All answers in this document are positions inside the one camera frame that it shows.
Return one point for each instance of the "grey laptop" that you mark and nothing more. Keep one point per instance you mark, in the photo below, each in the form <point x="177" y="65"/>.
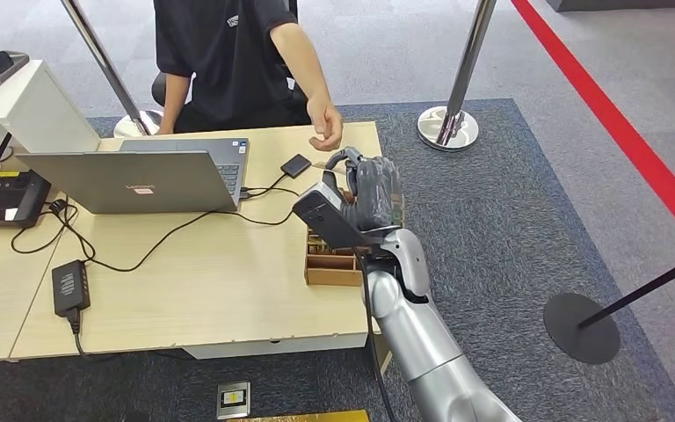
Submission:
<point x="139" y="180"/>

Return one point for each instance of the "white desk underframe beam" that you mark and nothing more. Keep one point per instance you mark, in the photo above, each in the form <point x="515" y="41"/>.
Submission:
<point x="273" y="347"/>

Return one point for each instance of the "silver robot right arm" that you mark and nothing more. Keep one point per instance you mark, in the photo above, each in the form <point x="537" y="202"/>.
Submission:
<point x="425" y="343"/>

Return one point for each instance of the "black controller with antenna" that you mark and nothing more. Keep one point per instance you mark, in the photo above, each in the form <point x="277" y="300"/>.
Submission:
<point x="2" y="198"/>

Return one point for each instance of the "black card reader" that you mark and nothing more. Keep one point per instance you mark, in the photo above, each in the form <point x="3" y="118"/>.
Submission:
<point x="295" y="165"/>

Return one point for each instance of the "black power adapter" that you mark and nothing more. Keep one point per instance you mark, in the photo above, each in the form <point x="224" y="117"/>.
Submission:
<point x="70" y="288"/>

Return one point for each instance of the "person's left hand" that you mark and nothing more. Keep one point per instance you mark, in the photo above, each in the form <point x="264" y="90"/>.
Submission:
<point x="326" y="125"/>

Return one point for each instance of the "gold floor strip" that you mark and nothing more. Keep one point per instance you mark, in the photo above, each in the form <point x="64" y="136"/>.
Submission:
<point x="302" y="416"/>

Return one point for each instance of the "black stanchion post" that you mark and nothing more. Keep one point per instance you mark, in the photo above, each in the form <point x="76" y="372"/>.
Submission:
<point x="582" y="329"/>

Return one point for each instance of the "chrome stanchion post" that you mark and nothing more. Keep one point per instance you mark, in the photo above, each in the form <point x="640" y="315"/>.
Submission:
<point x="104" y="64"/>
<point x="460" y="76"/>

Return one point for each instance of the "metal floor socket plate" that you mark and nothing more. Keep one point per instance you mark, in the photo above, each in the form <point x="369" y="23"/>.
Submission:
<point x="233" y="400"/>

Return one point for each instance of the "person's right forearm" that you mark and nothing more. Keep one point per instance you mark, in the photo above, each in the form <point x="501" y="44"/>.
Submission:
<point x="174" y="99"/>

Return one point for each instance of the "person's right hand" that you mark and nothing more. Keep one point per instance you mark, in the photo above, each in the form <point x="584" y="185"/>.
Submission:
<point x="167" y="129"/>

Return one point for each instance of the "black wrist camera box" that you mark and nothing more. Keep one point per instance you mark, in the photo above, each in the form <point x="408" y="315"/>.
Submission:
<point x="329" y="212"/>

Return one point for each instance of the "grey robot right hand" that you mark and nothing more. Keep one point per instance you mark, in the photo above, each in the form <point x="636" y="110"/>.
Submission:
<point x="375" y="195"/>

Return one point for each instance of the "red barrier belt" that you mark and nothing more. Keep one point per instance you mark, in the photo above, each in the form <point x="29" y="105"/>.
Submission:
<point x="617" y="122"/>

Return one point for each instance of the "wooden desk leg panel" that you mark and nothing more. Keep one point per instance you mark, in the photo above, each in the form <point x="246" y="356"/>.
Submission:
<point x="385" y="361"/>

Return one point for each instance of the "person's left forearm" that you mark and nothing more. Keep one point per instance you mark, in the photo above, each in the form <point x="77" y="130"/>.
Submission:
<point x="302" y="64"/>

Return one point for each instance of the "wooden card holder rack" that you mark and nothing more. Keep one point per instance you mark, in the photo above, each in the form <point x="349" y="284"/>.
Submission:
<point x="329" y="271"/>

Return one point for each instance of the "white pedestal cabinet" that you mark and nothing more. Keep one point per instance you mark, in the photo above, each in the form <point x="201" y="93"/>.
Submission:
<point x="29" y="110"/>

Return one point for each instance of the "person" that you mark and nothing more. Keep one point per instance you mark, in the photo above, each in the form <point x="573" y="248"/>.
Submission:
<point x="227" y="64"/>

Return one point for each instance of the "dark grey rug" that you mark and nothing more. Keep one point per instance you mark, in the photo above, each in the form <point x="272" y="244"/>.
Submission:
<point x="500" y="204"/>

